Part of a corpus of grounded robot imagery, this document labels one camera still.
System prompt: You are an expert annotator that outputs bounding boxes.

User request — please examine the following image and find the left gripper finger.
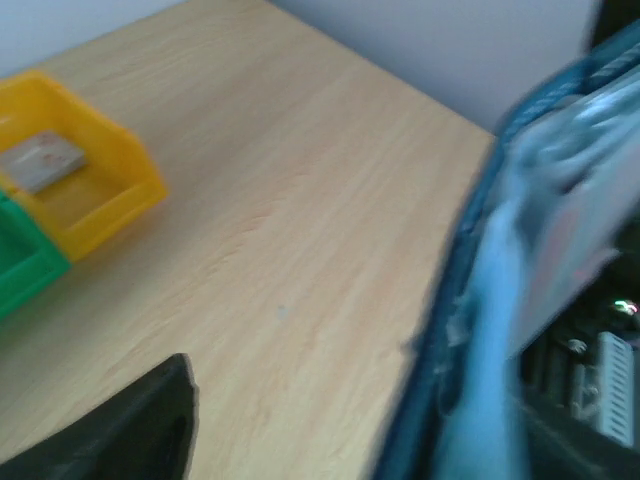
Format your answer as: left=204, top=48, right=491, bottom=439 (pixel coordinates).
left=1, top=353, right=197, bottom=480

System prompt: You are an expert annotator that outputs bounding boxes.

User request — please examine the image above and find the grey-pink card stack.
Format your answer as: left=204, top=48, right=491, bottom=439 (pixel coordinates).
left=1, top=131, right=87, bottom=193

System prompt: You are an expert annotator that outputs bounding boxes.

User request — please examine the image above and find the small orange storage bin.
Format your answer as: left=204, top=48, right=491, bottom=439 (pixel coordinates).
left=1, top=71, right=167, bottom=262

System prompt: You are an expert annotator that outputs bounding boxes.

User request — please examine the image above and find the blue card holder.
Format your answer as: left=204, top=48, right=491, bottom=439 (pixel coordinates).
left=368, top=15, right=639, bottom=479

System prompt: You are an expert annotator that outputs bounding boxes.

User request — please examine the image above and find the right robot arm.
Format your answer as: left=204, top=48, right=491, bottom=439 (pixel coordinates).
left=519, top=250, right=639, bottom=479

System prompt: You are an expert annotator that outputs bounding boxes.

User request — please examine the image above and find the green storage bin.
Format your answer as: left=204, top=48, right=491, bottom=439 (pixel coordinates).
left=1, top=193, right=71, bottom=318

